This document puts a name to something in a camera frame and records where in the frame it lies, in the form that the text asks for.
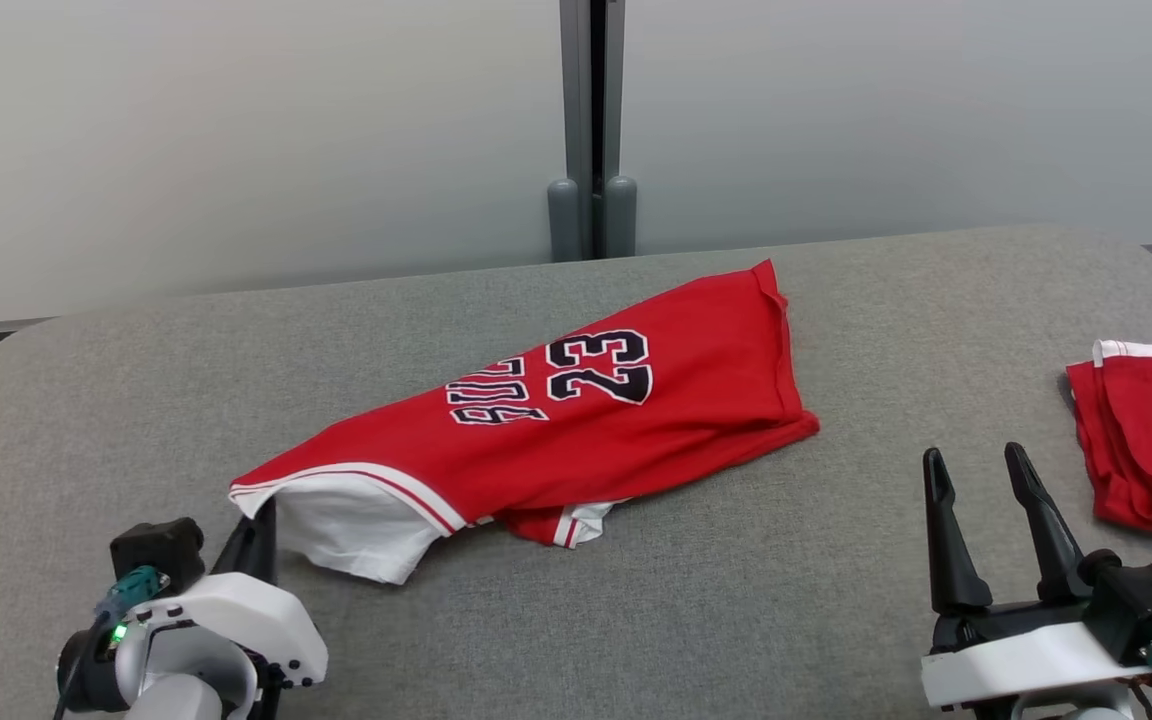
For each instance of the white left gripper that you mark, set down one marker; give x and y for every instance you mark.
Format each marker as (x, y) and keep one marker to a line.
(256, 615)

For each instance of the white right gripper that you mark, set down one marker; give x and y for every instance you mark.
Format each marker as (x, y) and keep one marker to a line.
(1016, 660)

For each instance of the red Bulls basketball jersey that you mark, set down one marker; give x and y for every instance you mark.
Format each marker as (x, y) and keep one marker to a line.
(686, 370)

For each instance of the grey fabric sofa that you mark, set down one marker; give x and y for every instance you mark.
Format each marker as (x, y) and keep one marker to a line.
(736, 600)

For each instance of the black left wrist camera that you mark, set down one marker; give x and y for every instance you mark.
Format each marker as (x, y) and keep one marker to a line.
(156, 550)

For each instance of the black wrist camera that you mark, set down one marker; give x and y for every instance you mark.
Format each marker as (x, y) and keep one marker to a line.
(1151, 605)
(156, 550)

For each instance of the teal left camera connector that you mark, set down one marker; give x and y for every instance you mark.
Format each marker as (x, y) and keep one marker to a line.
(131, 590)

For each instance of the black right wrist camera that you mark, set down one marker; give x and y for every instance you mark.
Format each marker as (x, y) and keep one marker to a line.
(1151, 605)

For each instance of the grey cylindrical post bumper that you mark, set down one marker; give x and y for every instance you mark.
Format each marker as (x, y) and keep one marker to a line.
(621, 215)
(564, 220)

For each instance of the grey partition post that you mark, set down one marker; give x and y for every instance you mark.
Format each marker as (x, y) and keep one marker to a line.
(576, 90)

